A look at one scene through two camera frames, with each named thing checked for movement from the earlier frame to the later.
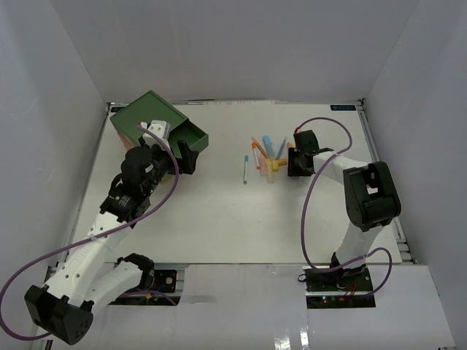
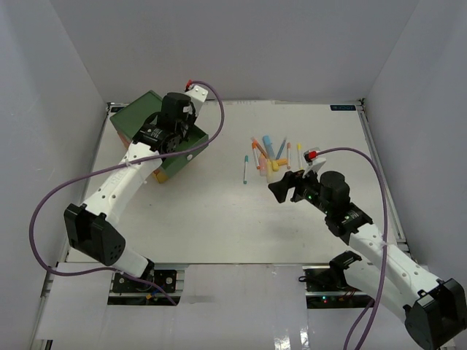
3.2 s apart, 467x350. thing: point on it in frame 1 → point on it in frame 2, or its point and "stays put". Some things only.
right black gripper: x=292 y=170 → x=290 y=180
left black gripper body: x=163 y=162 → x=187 y=125
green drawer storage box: x=131 y=121 stays put
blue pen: x=281 y=149 stays put
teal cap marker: x=245 y=173 stays put
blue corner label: x=342 y=107 stays put
